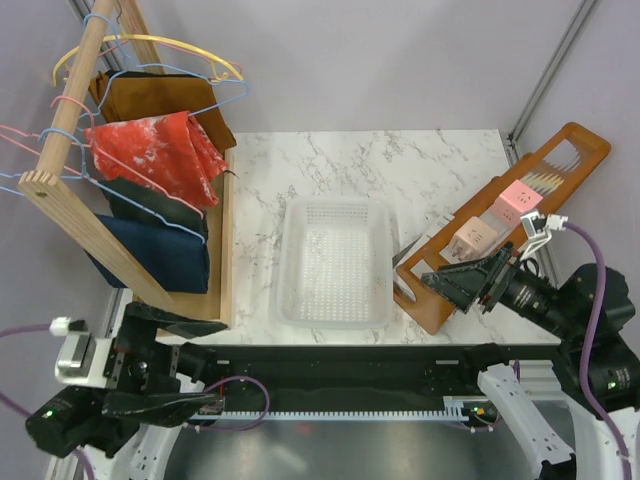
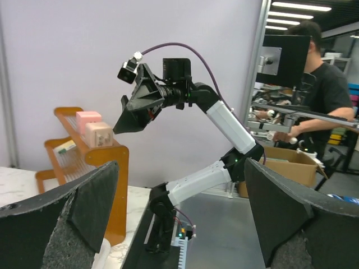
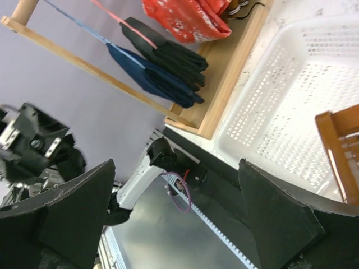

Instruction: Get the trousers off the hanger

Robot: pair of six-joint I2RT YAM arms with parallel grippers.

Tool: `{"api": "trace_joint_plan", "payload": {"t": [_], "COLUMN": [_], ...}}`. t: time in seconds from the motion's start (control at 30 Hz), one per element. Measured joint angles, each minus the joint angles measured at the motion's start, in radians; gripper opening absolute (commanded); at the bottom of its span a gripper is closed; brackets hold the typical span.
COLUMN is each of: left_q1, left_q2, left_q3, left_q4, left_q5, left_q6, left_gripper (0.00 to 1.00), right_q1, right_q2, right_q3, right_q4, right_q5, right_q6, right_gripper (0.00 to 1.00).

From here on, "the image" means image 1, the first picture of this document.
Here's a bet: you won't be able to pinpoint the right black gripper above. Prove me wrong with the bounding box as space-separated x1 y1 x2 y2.
423 238 583 338

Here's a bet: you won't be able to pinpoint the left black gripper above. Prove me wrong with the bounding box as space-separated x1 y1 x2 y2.
76 296 228 420

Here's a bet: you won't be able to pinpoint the dark blue jeans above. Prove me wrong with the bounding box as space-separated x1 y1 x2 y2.
98 215 210 294

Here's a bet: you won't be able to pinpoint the black jeans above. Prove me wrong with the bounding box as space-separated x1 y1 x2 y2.
101 178 208 238

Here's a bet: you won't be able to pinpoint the light blue wire hanger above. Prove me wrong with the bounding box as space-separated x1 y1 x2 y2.
1 124 205 244

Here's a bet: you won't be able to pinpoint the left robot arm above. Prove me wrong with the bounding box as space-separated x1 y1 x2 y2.
25 302 227 458

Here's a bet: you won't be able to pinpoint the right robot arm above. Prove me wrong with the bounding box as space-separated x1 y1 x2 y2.
421 243 639 479

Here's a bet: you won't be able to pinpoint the red white patterned trousers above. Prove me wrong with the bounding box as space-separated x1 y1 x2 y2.
84 111 228 210

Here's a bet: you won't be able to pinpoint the brown trousers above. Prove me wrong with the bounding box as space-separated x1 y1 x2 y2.
89 70 237 152

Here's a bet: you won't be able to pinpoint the yellow plastic hanger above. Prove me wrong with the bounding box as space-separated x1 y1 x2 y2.
51 34 244 86

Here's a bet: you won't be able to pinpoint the peach cube power socket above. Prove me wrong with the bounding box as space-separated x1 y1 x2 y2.
448 216 497 261

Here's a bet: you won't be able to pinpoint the brown wooden tray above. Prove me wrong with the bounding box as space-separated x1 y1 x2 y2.
393 122 611 335

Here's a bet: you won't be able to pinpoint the pink cube power socket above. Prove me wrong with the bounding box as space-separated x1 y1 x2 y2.
489 180 543 228

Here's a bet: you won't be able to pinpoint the white plastic basket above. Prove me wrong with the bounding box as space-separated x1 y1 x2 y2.
274 196 393 330

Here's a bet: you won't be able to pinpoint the wooden clothes rack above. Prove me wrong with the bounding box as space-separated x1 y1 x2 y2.
18 0 234 326

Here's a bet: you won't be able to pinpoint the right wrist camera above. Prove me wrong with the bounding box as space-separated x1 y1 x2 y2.
519 210 568 260

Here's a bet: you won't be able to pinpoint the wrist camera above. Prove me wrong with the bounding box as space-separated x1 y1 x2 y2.
49 317 112 388
519 210 568 260

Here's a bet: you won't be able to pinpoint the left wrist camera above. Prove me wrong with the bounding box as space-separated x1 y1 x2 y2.
49 317 112 388

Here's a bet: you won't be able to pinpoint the white cable duct rail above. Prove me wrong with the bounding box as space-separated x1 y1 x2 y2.
189 397 497 425

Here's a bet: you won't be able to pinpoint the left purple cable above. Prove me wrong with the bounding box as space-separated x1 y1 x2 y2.
0 323 96 480

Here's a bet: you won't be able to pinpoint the purple cable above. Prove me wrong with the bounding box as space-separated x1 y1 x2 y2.
562 223 633 480
0 323 96 480

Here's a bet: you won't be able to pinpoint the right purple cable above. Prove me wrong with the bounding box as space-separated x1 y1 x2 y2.
562 223 633 480

